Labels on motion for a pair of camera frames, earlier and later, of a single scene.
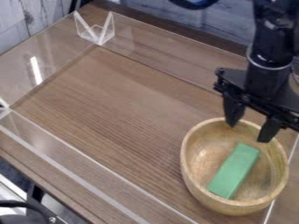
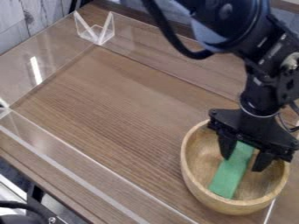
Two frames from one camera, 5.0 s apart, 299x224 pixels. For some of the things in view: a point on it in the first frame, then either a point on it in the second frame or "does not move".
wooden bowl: (209, 144) does not move
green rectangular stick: (231, 173) does not move
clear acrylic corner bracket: (97, 34) does not move
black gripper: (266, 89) -> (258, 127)
